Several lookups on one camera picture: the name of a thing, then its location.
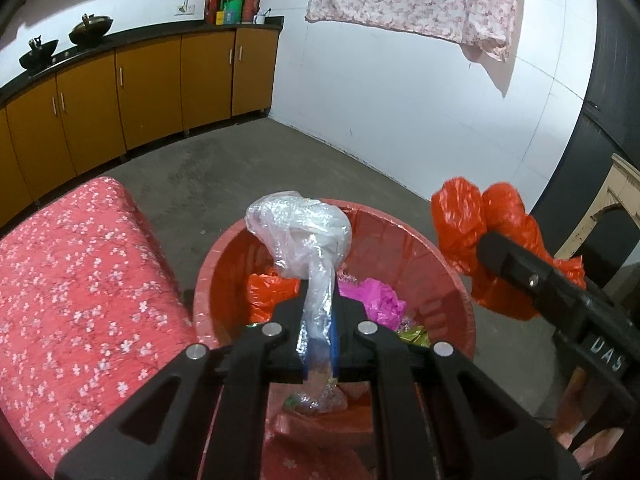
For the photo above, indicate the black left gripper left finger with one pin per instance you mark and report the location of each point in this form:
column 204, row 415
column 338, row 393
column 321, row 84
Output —
column 202, row 416

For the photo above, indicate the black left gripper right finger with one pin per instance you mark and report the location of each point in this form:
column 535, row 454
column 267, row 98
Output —
column 435, row 414

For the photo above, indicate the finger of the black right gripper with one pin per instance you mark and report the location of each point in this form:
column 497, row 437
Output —
column 545, row 285

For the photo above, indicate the red orange plastic bag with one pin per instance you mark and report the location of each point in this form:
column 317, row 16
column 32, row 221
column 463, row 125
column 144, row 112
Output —
column 478, row 231

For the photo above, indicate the green gold paw bag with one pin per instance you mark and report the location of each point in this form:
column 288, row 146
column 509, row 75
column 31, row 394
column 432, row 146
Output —
column 335, row 396

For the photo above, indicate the magenta plastic bag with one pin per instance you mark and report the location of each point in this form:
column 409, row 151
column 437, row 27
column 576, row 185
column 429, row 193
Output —
column 381, row 302

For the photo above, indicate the large orange plastic bag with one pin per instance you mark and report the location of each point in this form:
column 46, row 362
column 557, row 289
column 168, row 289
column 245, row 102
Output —
column 265, row 290

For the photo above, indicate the clear white plastic bag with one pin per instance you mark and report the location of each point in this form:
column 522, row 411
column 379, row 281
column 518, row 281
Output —
column 307, row 239

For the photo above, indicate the wooden lower kitchen cabinets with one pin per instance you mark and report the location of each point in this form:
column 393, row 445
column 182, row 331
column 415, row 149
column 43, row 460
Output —
column 88, row 107

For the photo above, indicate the right hand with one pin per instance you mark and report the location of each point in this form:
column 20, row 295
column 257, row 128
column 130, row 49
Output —
column 569, row 419

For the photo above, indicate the red plastic basin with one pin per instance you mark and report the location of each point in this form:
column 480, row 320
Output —
column 382, row 248

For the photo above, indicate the beige wooden furniture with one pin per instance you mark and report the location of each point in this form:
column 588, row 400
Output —
column 619, row 192

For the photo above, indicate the red floral tablecloth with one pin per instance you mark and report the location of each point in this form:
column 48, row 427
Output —
column 90, row 311

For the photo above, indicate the white mug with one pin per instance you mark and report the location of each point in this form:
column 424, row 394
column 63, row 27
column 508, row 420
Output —
column 260, row 17

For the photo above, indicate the red bag with groceries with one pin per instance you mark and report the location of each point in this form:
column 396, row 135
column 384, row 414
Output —
column 230, row 12

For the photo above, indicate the black wok left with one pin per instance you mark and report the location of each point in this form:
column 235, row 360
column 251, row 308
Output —
column 40, row 54

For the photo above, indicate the black wok with lid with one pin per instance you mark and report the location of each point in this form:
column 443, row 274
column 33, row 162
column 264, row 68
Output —
column 90, row 30

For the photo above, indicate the wall power socket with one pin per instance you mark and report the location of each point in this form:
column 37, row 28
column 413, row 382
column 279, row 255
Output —
column 185, row 10

